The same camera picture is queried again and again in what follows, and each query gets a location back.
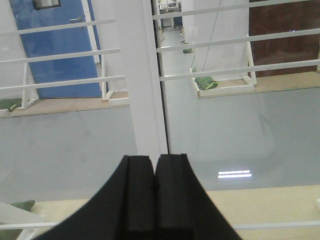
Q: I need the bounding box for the white framed transparent sliding door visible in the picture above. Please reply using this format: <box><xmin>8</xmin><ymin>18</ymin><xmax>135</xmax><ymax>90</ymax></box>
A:
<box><xmin>155</xmin><ymin>0</ymin><xmax>320</xmax><ymax>232</ymax></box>

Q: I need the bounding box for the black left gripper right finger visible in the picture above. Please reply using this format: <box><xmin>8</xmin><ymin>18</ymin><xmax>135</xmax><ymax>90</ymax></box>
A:
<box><xmin>154</xmin><ymin>154</ymin><xmax>241</xmax><ymax>240</ymax></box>

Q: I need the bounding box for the light wooden base board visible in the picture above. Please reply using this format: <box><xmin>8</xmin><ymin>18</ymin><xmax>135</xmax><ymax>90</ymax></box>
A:
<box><xmin>32</xmin><ymin>184</ymin><xmax>320</xmax><ymax>240</ymax></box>

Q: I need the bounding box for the green sandbag far corridor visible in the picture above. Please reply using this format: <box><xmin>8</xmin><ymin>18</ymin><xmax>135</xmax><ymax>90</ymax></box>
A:
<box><xmin>180</xmin><ymin>39</ymin><xmax>195</xmax><ymax>54</ymax></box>

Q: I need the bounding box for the blue door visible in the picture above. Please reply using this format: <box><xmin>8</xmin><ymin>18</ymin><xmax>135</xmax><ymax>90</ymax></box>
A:
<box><xmin>10</xmin><ymin>0</ymin><xmax>102</xmax><ymax>99</ymax></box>

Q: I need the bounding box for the brown wooden door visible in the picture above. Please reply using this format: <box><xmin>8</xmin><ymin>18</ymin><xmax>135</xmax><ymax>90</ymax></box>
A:
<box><xmin>249</xmin><ymin>0</ymin><xmax>320</xmax><ymax>66</ymax></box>

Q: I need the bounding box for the green sandbag far left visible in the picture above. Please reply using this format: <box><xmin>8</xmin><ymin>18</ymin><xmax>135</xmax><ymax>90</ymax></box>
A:
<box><xmin>0</xmin><ymin>98</ymin><xmax>22</xmax><ymax>112</ymax></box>

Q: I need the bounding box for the green sandbag near bottom left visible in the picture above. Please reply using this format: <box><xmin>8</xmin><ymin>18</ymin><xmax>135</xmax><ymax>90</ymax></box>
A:
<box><xmin>10</xmin><ymin>200</ymin><xmax>36</xmax><ymax>212</ymax></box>

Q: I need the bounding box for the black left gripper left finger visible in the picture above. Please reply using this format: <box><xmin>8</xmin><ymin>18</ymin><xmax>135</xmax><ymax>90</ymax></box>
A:
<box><xmin>37</xmin><ymin>155</ymin><xmax>154</xmax><ymax>240</ymax></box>

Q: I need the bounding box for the green sandbag behind glass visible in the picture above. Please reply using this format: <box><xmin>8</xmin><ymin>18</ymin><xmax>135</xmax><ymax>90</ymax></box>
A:
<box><xmin>195</xmin><ymin>76</ymin><xmax>220</xmax><ymax>91</ymax></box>

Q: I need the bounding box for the fixed white framed glass panel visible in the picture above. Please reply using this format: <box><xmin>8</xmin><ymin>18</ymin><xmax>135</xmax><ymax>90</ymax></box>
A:
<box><xmin>0</xmin><ymin>0</ymin><xmax>168</xmax><ymax>213</ymax></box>

